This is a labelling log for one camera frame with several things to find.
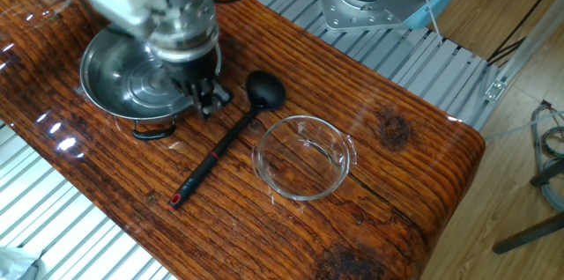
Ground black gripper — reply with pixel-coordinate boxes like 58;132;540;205
165;48;234;121

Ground black ladle with red accents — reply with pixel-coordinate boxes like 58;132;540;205
167;70;286;212

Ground clear glass bowl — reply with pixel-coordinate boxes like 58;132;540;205
250;114;358;202

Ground glossy wood grain table mat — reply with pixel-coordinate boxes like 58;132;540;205
0;0;486;280

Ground white zip tie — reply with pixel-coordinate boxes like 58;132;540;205
421;0;445;44

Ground white plastic bag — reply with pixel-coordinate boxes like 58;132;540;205
0;246;43;280

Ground dark furniture leg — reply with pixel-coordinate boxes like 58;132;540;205
492;212;564;255
530;158;564;188

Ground steel pan with black handles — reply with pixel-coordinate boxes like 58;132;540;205
79;24;223;141

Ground black floor cables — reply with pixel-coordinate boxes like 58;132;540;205
486;0;564;68

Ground thin white cable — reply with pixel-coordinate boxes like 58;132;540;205
483;110;564;141

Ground aluminium frame post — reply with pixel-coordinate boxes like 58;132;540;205
484;0;564;103

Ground grey coiled cable bundle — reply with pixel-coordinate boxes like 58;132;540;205
531;99;564;213

